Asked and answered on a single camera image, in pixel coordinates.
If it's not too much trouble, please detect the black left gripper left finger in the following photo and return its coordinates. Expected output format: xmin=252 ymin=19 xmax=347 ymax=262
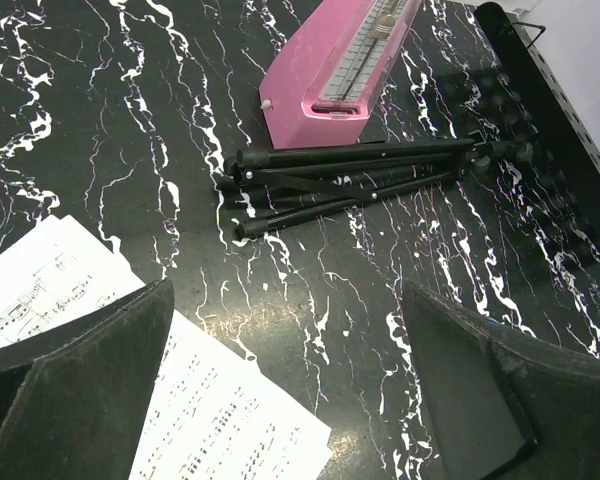
xmin=0 ymin=280 xmax=175 ymax=479

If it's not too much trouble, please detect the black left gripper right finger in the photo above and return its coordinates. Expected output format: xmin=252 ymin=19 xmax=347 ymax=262
xmin=403 ymin=282 xmax=600 ymax=479

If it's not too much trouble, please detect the black folding music stand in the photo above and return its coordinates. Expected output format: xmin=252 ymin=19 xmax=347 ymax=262
xmin=224 ymin=2 xmax=600 ymax=248

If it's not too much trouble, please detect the white sheet music page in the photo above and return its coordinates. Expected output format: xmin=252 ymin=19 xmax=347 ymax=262
xmin=0 ymin=216 xmax=331 ymax=479

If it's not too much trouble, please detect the pink metronome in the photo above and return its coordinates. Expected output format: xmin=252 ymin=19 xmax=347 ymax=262
xmin=259 ymin=0 xmax=422 ymax=149

